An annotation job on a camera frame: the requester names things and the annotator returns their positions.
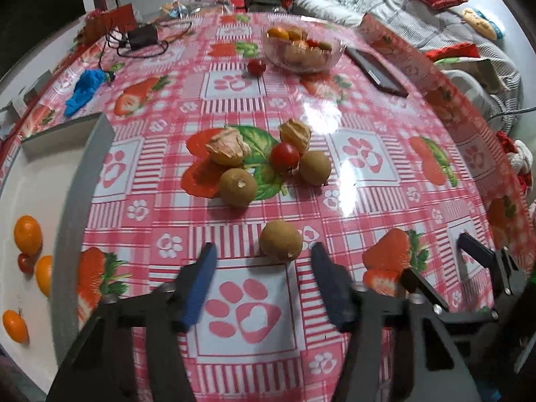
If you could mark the cartoon face plush cushion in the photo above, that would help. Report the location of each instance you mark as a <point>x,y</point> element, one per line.
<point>481,19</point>

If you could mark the clear glass bowl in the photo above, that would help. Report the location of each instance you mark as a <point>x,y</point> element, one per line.
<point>272,56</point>

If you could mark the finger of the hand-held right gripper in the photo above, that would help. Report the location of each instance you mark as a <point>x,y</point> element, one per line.
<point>477,247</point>
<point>418,284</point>

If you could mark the dark red smartphone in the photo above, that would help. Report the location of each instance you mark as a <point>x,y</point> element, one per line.
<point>377,71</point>

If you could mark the small brown kiwi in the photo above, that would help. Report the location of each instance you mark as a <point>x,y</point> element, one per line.
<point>238,187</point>
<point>280,240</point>
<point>315,167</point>

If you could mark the black power adapter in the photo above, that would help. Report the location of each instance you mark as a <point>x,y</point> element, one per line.
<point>141,37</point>

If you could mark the white blanket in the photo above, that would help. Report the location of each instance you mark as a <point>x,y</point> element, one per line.
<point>465,88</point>

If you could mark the red cherry tomato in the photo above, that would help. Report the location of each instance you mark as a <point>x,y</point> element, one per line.
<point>256,67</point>
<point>25,263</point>
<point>284,157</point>
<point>312,43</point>

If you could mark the blue glove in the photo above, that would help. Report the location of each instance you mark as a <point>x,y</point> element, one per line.
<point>83,88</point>

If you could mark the red gift boxes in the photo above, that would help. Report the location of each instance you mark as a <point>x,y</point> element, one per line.
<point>117,16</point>

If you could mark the orange kumquat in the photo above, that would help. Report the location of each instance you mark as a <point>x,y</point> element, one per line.
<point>277,32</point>
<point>15,326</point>
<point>44,275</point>
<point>28,234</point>

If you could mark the printed square cushion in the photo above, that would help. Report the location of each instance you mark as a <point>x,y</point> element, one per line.
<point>473,71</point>

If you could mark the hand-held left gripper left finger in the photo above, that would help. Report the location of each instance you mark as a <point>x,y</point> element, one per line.
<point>199,289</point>

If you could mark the grey striped sofa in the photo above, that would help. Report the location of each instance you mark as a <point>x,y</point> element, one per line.
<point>398,16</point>

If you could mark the orange husk physalis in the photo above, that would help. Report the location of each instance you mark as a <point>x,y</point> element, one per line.
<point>295,134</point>

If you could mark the pale husk physalis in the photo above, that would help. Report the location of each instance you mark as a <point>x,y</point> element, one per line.
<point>228,146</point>

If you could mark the red strawberry print tablecloth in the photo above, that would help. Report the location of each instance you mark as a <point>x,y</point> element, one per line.
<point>293,201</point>

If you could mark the small red cushion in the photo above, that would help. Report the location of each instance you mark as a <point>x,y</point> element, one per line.
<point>454,52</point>

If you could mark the clear plastic bag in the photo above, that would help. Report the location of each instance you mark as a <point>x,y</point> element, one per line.
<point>184,6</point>

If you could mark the grey white cardboard box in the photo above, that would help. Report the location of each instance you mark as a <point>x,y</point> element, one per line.
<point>67,238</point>

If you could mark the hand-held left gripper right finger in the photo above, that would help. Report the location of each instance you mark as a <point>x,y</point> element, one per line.
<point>331,289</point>

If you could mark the red white plush towel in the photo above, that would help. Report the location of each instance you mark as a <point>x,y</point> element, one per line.
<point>519,159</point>

